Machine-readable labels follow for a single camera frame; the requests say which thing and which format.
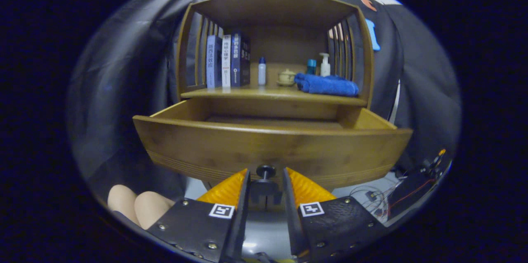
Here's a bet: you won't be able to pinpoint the wooden countertop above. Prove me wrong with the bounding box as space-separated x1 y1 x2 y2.
181 85 368 107

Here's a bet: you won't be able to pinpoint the black device with orange tip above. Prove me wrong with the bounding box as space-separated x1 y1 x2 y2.
390 149 448 219

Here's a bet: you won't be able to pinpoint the light blue book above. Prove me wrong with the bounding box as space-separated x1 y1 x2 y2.
206 35 223 89

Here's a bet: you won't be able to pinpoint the wooden cabinet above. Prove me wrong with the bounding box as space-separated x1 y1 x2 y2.
175 0 375 109

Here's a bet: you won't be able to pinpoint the beige lidded teacup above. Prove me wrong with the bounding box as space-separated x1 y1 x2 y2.
277 69 297 87

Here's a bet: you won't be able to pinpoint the white book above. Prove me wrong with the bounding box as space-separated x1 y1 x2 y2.
222 34 232 88

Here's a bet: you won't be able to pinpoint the wooden drawer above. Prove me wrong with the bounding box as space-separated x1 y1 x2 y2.
133 97 413 191

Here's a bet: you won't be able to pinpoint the thin floor cables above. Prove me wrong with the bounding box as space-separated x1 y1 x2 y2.
351 186 390 222

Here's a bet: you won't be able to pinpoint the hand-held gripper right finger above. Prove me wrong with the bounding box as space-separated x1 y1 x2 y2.
283 167 388 263

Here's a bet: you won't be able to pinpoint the blue folded towel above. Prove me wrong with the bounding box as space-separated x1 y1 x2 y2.
294 73 359 98

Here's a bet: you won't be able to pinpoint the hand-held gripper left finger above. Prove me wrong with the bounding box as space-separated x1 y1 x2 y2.
146 168 251 263

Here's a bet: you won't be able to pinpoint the dark blue book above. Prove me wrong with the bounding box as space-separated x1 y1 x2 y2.
231 31 251 87

